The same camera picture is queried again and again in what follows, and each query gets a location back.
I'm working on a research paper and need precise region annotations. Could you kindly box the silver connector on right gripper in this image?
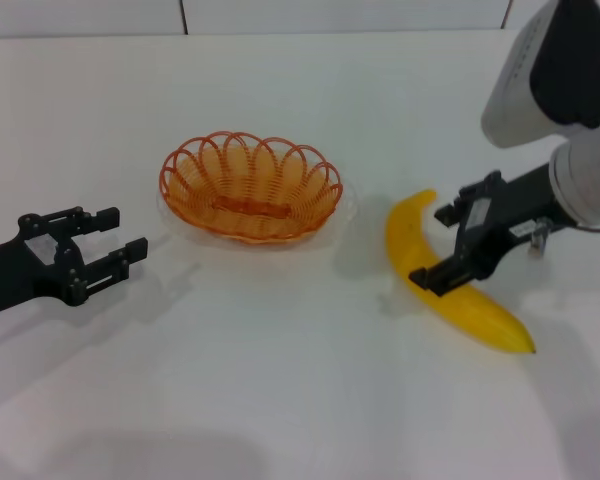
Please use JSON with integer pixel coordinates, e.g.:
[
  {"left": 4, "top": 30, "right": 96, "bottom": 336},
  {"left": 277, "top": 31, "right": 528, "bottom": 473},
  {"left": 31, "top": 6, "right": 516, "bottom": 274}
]
[{"left": 526, "top": 218, "right": 552, "bottom": 260}]

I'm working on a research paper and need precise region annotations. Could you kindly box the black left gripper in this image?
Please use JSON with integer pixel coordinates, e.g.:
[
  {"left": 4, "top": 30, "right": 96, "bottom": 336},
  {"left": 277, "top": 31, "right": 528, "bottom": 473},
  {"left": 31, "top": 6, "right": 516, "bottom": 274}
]
[{"left": 0, "top": 205, "right": 150, "bottom": 332}]

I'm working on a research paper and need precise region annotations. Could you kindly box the yellow banana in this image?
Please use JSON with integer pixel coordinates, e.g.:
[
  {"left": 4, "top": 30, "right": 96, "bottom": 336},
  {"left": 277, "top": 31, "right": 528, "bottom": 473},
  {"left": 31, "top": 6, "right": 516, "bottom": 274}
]
[{"left": 384, "top": 188, "right": 538, "bottom": 356}]

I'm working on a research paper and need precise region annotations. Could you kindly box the orange woven plastic basket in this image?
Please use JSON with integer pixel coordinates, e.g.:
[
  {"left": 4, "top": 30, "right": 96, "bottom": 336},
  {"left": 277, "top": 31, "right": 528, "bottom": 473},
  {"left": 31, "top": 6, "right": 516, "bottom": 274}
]
[{"left": 158, "top": 130, "right": 345, "bottom": 246}]

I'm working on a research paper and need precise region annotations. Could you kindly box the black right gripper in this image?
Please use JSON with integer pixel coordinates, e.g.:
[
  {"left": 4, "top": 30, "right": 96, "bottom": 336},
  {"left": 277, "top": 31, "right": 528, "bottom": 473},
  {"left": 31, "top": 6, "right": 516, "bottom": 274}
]
[{"left": 409, "top": 161, "right": 566, "bottom": 297}]

